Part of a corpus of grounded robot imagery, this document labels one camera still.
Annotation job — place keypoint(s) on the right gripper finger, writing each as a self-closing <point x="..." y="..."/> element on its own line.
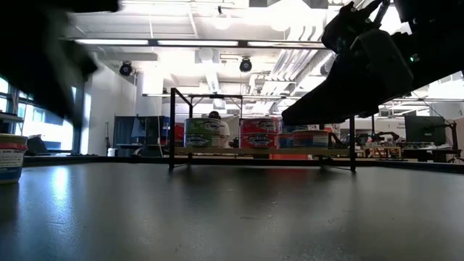
<point x="333" y="72"/>
<point x="337" y="108"/>

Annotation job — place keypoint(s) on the wooden shelf with black frame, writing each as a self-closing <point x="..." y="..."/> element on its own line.
<point x="203" y="151"/>

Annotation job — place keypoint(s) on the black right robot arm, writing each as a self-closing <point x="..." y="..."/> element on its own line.
<point x="438" y="36"/>

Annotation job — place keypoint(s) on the black background robot arm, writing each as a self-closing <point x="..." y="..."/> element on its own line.
<point x="384" y="136"/>
<point x="235" y="142"/>

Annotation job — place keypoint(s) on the patterned hanging cloth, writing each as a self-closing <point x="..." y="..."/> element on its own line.
<point x="335" y="128"/>

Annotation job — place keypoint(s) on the grey window ledge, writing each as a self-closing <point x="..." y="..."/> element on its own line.
<point x="9" y="117"/>

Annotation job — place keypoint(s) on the wooden crate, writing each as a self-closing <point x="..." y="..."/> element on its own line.
<point x="380" y="151"/>

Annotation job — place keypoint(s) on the large window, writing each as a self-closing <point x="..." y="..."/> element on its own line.
<point x="47" y="134"/>

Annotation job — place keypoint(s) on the dark background monitor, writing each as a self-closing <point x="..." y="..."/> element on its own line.
<point x="424" y="129"/>

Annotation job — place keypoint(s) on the dark bag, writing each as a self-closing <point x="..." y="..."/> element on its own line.
<point x="36" y="145"/>

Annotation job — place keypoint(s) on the dark background desk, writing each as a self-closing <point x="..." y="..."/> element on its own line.
<point x="431" y="154"/>

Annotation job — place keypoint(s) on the white hanging cloth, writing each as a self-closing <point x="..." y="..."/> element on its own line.
<point x="235" y="125"/>

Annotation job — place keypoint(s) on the blue partition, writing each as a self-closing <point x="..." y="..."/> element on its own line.
<point x="125" y="130"/>

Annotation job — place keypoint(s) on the small white cup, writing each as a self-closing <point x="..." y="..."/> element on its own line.
<point x="111" y="152"/>

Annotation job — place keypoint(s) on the white globe ceiling lamp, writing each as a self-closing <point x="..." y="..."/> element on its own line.
<point x="222" y="21"/>

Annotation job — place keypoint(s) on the black beam with light strips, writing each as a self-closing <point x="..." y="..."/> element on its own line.
<point x="199" y="42"/>

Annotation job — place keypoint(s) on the red background object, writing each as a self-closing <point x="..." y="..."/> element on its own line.
<point x="179" y="134"/>

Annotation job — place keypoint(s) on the silver ventilation duct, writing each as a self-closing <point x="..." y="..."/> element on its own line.
<point x="327" y="67"/>

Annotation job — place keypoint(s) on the black background rig frame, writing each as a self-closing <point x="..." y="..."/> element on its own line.
<point x="372" y="127"/>
<point x="217" y="96"/>

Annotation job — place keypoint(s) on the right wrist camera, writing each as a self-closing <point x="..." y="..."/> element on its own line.
<point x="348" y="25"/>

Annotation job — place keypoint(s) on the black overhead camera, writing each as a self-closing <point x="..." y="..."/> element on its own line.
<point x="245" y="66"/>

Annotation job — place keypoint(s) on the black round ceiling camera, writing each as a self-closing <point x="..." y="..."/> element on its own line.
<point x="125" y="69"/>

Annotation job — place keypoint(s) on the black metal table frame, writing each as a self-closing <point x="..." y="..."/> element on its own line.
<point x="108" y="160"/>

